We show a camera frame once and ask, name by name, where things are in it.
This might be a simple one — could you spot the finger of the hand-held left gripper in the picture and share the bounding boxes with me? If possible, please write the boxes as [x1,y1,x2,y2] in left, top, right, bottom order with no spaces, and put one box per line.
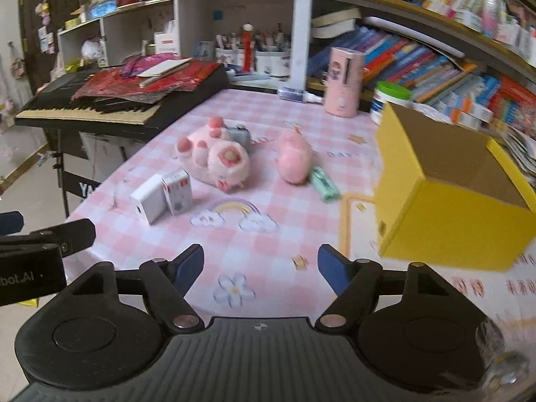
[28,218,96,257]
[0,211,25,235]

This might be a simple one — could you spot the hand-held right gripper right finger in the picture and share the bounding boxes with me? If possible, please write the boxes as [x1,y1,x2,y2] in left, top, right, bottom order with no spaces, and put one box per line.
[315,244,457,336]

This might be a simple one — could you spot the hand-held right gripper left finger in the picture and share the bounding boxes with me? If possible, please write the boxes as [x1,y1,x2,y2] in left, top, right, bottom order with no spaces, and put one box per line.
[69,244,206,336]

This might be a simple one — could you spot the small white red-print box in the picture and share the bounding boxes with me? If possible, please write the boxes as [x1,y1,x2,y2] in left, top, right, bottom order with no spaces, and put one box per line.
[161,169,193,215]

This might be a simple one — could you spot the white charger box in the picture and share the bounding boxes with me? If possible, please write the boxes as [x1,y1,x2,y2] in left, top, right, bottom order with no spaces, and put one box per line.
[131,174,170,224]

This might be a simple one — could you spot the pink paw plush toy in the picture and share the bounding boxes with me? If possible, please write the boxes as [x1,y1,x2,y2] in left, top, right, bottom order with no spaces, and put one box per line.
[175,117,252,193]

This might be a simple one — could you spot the pink pig plush toy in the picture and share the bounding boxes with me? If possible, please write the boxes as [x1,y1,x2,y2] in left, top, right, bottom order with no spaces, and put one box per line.
[274,128,314,185]

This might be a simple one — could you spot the yellow cardboard box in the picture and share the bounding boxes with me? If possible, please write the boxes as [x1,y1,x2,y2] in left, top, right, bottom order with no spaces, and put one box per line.
[374,101,536,272]

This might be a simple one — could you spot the grey plush toy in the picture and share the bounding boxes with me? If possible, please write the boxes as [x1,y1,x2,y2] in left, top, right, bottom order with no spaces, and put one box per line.
[224,123,253,151]

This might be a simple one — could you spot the black keyboard stand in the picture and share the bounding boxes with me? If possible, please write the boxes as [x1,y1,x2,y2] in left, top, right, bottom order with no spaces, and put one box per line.
[44,128,126,219]

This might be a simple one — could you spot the pink checkered tablecloth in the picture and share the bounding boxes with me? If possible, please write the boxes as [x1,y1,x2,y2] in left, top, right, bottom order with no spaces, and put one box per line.
[63,88,536,344]

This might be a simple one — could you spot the black electronic keyboard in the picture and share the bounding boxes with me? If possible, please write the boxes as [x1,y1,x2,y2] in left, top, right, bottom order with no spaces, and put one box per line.
[14,64,229,131]

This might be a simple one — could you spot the red glossy paper sheets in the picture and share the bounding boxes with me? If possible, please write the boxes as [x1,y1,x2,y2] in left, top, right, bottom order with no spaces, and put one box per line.
[71,56,220,103]

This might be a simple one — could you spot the white jar green lid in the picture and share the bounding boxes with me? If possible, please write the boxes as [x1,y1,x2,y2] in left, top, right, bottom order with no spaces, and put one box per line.
[370,81,413,125]

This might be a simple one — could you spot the dark spray bottle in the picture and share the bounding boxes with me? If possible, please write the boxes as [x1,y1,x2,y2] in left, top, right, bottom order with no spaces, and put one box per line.
[277,87,324,105]

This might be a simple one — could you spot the pink humidifier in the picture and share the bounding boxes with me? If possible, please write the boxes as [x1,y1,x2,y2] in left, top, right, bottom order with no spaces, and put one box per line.
[326,47,364,117]

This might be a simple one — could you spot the purple foil wrapper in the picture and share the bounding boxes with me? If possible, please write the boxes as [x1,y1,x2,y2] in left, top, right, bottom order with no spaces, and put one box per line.
[121,53,177,78]

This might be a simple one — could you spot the white plastic bag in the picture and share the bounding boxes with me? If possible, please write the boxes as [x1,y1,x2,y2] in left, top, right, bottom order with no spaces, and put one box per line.
[81,38,105,68]

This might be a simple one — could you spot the white booklet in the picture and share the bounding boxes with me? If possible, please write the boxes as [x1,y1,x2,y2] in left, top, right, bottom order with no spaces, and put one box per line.
[136,59,193,88]

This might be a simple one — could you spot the large white pen holder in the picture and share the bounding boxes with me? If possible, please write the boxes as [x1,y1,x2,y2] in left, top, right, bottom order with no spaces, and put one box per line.
[255,49,291,78]

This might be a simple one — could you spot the small white pen holder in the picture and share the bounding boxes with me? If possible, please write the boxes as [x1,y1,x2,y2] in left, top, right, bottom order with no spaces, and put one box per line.
[215,47,236,68]

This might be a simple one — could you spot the stack of blue white boxes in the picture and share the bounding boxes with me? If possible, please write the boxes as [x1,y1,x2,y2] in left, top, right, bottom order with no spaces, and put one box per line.
[435,75,499,130]

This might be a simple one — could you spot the white box red label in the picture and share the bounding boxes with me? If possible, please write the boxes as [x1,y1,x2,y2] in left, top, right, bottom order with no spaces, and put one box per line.
[153,31,181,57]

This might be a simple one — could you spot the row of colourful books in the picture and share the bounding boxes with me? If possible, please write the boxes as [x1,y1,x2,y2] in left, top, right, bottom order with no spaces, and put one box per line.
[308,25,536,135]

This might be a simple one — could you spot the stack of magazines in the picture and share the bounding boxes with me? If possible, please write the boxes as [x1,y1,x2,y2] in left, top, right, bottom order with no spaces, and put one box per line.
[500,126,536,177]

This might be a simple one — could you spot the red tube white cap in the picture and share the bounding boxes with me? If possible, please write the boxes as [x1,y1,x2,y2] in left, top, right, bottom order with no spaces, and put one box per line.
[243,25,255,72]

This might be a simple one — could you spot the blue package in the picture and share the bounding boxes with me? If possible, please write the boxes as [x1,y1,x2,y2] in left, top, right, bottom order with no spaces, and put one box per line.
[86,2,117,19]

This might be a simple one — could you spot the bunch of pens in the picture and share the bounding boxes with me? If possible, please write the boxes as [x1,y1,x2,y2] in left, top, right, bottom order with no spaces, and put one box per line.
[215,25,291,53]

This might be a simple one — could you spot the white pillar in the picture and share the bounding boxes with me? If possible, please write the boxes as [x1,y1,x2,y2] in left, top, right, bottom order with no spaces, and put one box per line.
[291,0,316,88]

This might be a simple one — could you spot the thick cream-paged book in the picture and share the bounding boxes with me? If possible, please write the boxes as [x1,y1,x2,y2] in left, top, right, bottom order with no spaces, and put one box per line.
[312,6,363,39]

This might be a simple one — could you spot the white rolled paper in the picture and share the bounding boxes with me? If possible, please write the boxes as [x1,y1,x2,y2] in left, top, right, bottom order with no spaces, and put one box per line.
[363,16,465,57]

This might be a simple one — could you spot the white shelf unit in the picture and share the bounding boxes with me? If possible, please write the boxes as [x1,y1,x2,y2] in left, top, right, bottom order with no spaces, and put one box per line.
[56,0,294,77]

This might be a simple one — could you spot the wooden bookshelf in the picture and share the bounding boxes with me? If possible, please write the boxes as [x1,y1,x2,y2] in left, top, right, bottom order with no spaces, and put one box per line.
[308,0,536,93]

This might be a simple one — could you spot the row of books and boxes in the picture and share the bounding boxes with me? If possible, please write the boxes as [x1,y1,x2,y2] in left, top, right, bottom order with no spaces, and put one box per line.
[368,0,536,57]

